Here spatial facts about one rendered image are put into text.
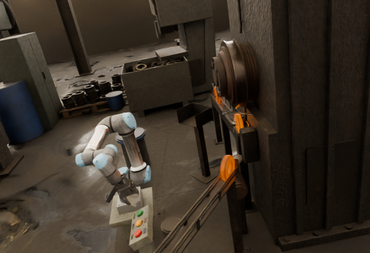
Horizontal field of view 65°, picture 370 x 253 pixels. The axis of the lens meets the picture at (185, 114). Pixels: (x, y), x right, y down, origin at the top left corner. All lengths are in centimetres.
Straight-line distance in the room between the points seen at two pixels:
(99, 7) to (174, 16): 782
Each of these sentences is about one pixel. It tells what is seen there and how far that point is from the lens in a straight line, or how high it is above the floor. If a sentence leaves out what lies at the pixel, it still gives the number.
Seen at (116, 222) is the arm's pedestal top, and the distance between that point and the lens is 223.
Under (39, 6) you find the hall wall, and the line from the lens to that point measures 1272.
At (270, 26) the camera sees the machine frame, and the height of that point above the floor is 146.
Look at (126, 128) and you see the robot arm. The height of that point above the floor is 94.
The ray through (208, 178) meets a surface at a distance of 287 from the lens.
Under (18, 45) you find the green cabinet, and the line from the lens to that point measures 496.
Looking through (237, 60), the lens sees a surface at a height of 125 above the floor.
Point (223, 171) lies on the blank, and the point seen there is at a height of 73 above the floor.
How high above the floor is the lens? 170
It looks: 23 degrees down
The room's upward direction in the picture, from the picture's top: 11 degrees counter-clockwise
